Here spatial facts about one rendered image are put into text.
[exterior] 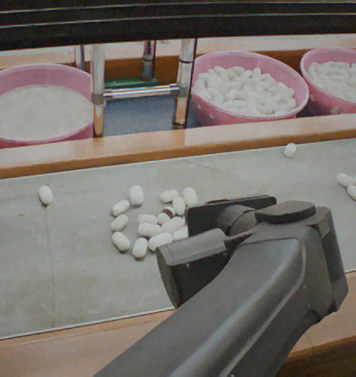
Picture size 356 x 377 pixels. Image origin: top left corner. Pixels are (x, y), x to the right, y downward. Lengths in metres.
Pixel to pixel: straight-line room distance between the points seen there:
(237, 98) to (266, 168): 0.25
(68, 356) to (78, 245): 0.20
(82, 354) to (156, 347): 0.40
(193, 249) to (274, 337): 0.18
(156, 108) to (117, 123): 0.10
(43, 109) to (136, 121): 0.20
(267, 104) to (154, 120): 0.24
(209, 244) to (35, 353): 0.29
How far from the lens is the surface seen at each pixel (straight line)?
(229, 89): 1.11
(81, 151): 0.87
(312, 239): 0.34
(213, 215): 0.53
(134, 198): 0.80
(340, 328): 0.70
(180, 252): 0.43
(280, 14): 0.66
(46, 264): 0.74
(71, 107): 1.04
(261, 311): 0.26
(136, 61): 1.15
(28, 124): 1.00
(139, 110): 1.13
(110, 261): 0.74
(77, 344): 0.63
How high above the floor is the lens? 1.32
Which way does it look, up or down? 43 degrees down
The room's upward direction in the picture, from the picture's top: 7 degrees clockwise
